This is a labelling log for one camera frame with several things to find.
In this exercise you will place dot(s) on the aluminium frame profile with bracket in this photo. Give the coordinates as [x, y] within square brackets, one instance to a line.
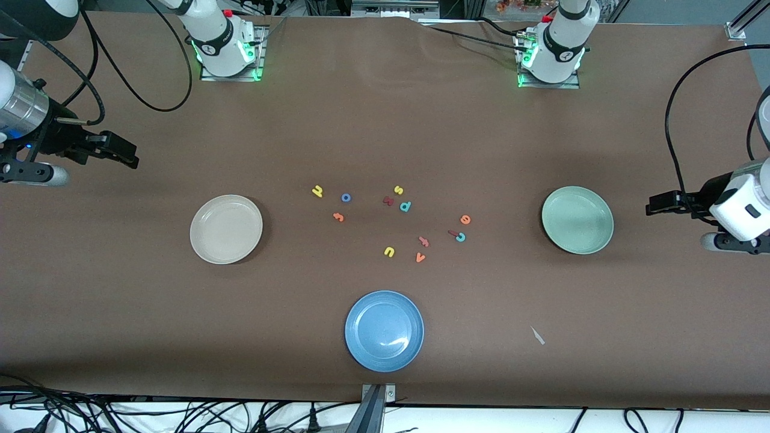
[737, 29]

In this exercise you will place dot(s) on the blue plate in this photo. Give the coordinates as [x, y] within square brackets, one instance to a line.
[384, 331]

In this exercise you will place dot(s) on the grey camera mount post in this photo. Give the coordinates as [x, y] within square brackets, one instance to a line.
[374, 415]

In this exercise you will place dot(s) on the white tape scrap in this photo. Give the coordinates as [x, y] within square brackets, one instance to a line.
[537, 335]

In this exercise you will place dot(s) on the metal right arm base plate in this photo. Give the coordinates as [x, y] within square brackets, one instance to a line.
[261, 60]

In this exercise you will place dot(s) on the teal foam letter p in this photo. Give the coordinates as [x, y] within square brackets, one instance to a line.
[403, 207]

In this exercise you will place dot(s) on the orange flowers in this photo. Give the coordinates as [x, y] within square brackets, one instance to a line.
[517, 5]

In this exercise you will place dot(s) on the green plate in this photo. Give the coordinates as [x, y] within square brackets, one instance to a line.
[577, 220]

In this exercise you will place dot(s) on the brown table cover sheet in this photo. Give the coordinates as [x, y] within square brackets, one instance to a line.
[385, 120]

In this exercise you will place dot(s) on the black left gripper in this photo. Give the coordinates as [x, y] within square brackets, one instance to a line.
[699, 202]

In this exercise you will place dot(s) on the aluminium table edge rail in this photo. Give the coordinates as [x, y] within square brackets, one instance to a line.
[26, 54]

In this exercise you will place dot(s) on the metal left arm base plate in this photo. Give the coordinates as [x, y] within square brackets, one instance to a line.
[571, 84]

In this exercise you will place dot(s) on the beige plate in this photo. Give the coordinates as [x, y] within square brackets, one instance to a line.
[226, 229]

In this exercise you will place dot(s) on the grey power strip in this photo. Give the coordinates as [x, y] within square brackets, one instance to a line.
[394, 8]

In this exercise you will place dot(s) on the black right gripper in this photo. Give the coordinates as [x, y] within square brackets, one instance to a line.
[60, 137]

